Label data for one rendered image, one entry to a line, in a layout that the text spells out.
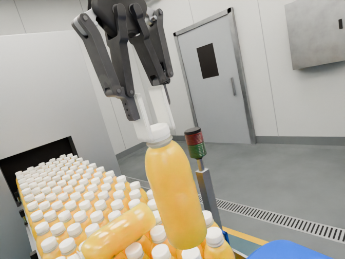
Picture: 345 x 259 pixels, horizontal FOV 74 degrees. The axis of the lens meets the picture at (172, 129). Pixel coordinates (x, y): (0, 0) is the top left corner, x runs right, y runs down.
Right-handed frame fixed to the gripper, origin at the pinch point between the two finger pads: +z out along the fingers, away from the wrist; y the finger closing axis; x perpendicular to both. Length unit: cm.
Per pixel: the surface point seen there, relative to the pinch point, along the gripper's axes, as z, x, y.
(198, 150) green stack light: 25.3, 24.9, 35.0
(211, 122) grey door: 123, 237, 318
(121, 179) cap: 34, 58, 20
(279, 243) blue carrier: 19.0, -15.1, 2.1
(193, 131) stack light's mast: 18.3, 25.8, 35.6
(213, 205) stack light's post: 49, 25, 35
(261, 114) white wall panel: 112, 138, 323
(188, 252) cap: 31.5, 5.1, 2.8
